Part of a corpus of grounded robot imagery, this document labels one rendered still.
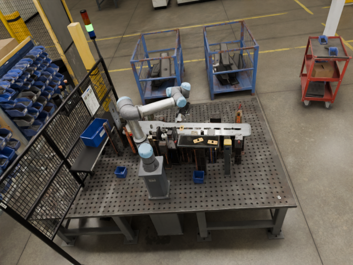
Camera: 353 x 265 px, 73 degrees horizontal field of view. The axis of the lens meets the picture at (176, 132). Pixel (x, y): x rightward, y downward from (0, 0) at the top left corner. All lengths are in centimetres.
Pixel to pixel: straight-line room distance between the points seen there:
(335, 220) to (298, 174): 65
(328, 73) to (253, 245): 267
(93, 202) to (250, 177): 158
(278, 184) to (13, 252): 316
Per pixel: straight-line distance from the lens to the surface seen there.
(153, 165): 206
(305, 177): 350
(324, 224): 321
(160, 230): 292
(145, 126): 268
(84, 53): 294
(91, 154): 259
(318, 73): 418
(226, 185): 242
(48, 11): 506
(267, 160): 264
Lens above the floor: 272
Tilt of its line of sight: 43 degrees down
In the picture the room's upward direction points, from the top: 12 degrees counter-clockwise
